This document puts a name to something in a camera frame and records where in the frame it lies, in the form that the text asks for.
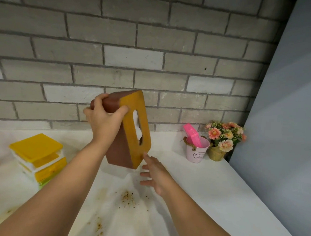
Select person's left hand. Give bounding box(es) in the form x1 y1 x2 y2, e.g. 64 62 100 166
80 91 131 147

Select person's right hand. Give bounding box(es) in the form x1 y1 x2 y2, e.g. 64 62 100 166
138 152 180 198

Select white countertop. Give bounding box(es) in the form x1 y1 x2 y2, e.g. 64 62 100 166
0 117 311 236

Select brown tissue box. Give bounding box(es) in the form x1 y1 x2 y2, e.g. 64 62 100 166
86 86 156 171

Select yellow mini drawer organizer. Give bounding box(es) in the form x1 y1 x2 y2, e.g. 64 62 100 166
6 131 70 189

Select pink metal bucket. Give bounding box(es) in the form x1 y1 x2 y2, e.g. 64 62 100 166
181 134 211 164

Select person's left forearm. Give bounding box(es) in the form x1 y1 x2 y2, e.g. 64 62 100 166
0 132 112 236

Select artificial flowers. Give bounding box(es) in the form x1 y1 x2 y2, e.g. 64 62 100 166
202 120 248 164

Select person's right forearm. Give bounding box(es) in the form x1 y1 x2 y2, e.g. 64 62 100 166
160 186 254 236

